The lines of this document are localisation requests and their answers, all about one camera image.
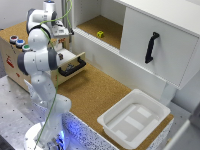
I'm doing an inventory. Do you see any red button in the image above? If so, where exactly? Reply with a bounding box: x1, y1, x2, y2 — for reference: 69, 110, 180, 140
9, 34, 19, 45

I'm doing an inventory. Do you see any green button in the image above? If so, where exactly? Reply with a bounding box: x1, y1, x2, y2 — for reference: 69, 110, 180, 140
21, 43, 32, 53

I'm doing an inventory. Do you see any wooden drawer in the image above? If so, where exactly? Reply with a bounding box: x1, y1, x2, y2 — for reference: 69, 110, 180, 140
55, 50, 87, 79

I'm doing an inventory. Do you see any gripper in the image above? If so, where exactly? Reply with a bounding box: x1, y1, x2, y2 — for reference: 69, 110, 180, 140
52, 20, 75, 37

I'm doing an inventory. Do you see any white cabinet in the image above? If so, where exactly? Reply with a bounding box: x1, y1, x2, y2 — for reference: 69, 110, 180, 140
68, 0, 200, 108

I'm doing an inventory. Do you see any black door handle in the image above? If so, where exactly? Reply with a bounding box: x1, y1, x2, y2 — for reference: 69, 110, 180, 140
144, 31, 161, 65

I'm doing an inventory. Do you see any white plastic box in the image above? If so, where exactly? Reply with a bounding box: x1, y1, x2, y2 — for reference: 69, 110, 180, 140
96, 88, 172, 150

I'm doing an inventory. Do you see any yellow block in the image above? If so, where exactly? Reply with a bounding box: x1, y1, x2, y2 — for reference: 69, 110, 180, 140
96, 30, 105, 39

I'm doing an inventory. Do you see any blue button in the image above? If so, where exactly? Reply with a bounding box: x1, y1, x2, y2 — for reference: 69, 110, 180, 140
15, 38, 26, 49

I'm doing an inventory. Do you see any wooden drawer box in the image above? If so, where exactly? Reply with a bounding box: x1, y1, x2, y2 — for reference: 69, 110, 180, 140
0, 21, 73, 93

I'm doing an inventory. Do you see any black drawer handle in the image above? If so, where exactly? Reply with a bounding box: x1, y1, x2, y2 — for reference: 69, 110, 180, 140
57, 56, 87, 78

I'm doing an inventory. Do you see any green cable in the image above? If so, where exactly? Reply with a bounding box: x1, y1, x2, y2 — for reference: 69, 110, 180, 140
33, 0, 75, 150

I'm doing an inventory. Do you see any white sliding door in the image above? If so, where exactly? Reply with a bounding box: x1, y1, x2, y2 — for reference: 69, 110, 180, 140
119, 6, 200, 90

